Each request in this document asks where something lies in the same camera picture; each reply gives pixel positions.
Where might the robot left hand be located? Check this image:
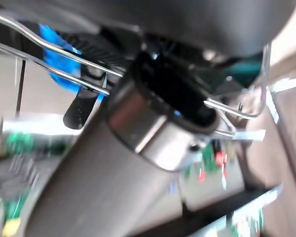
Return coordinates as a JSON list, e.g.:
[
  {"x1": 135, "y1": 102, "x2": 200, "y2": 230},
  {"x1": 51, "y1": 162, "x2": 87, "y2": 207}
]
[{"x1": 0, "y1": 0, "x2": 296, "y2": 237}]

